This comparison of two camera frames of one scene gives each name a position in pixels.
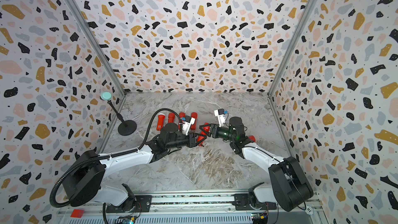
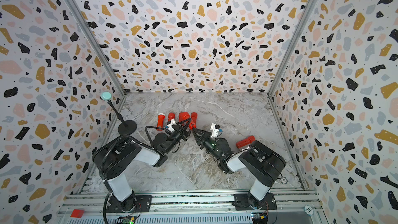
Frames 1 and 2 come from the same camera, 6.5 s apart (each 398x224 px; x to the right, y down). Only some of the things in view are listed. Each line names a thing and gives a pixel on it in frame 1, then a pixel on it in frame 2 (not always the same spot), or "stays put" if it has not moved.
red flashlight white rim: [160, 122] stays put
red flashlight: [171, 117] stays put
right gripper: [216, 131] to [207, 139]
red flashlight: [194, 115] stays put
